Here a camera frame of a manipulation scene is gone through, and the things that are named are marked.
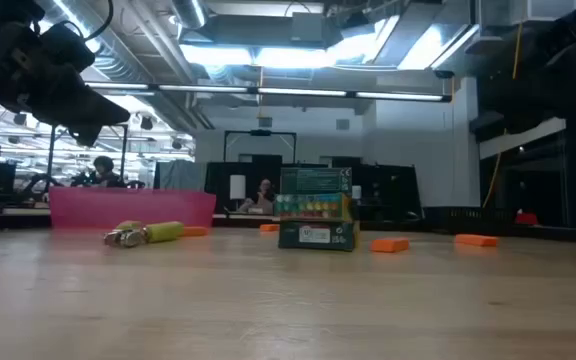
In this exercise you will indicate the long linear ceiling light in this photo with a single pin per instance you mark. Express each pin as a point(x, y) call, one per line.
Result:
point(298, 92)

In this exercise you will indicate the white cylindrical lamp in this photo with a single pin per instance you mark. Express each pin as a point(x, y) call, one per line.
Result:
point(237, 187)

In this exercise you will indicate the person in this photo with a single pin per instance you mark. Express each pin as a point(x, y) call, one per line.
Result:
point(265, 192)
point(104, 170)

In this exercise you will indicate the translucent pink plastic bin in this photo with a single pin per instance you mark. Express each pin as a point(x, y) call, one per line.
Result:
point(118, 207)

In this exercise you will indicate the black plastic mesh basket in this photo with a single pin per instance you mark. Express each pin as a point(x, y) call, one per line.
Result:
point(468, 219)

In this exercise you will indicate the white canister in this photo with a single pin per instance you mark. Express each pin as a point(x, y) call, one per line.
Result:
point(357, 192)

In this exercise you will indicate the black cabinet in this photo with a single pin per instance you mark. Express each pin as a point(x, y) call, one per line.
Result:
point(393, 190)

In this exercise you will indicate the black background gantry frame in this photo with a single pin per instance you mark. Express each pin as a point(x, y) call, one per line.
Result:
point(51, 160)
point(260, 133)

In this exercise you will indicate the red plastic object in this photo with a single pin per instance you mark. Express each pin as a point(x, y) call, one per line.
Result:
point(526, 219)

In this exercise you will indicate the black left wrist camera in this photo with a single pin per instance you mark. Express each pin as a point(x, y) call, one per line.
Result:
point(68, 45)

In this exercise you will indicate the grey ceiling vent box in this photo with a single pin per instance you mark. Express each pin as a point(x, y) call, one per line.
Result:
point(307, 27)

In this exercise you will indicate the orange eraser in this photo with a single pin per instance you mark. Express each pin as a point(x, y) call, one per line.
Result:
point(390, 245)
point(197, 231)
point(269, 227)
point(477, 240)

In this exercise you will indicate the round metal ceiling duct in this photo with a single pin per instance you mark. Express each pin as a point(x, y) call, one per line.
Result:
point(188, 12)

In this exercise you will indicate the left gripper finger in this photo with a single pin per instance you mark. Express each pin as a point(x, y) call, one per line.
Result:
point(78, 105)
point(88, 136)

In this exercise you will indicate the black aluminium rig frame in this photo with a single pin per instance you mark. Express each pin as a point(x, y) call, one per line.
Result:
point(398, 226)

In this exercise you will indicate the grey fabric cover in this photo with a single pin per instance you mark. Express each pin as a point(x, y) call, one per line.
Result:
point(180, 175)

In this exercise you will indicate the grey wall speaker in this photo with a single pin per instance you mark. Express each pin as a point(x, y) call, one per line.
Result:
point(265, 122)
point(342, 124)

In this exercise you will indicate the black ceiling spotlight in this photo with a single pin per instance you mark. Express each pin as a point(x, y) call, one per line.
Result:
point(146, 123)

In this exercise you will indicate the black partition panel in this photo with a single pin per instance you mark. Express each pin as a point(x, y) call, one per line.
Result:
point(218, 185)

